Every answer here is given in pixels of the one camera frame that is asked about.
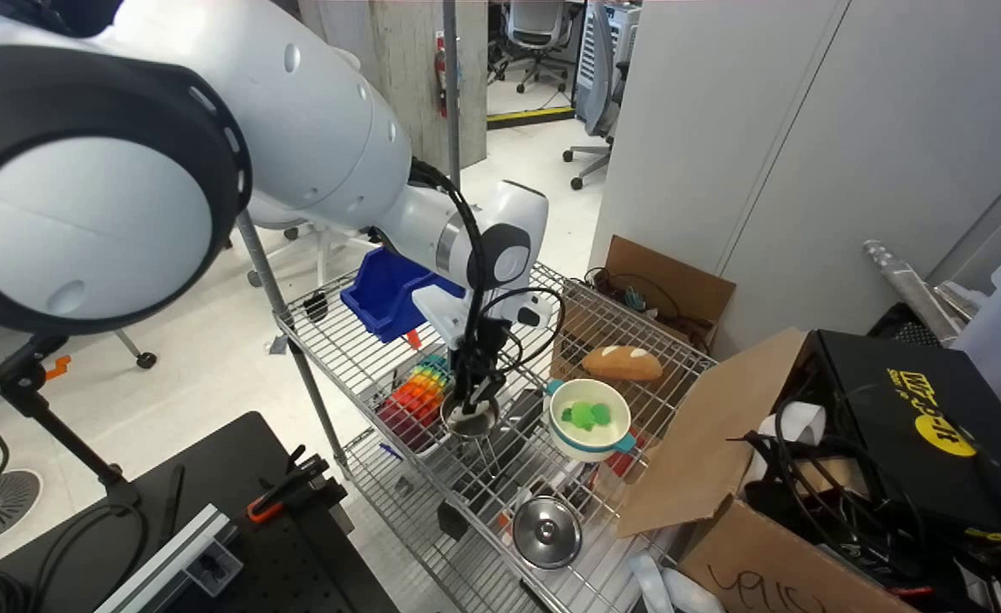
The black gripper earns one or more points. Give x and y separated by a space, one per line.
481 354

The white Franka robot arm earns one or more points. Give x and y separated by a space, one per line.
298 115

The small steel cup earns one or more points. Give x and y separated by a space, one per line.
470 427

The green plastic toy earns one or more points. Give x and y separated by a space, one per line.
586 418

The blue plastic storage bin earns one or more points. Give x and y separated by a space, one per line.
382 299

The toy bread loaf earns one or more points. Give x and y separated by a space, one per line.
623 367

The orange black clamp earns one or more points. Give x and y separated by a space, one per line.
298 484

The grey metal rack pole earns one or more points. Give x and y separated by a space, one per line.
454 69
283 343

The small open cardboard box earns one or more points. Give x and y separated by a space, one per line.
673 284

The large open cardboard box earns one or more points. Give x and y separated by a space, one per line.
717 436

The white plastic bag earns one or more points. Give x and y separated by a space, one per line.
653 585

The black breadboard table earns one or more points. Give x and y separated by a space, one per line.
217 463

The aluminium extrusion bar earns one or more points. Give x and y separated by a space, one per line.
165 562

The blue-grey office chair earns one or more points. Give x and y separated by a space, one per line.
604 69

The grey office chair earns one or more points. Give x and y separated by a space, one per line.
536 30

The black bag yellow logo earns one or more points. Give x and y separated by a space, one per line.
919 454

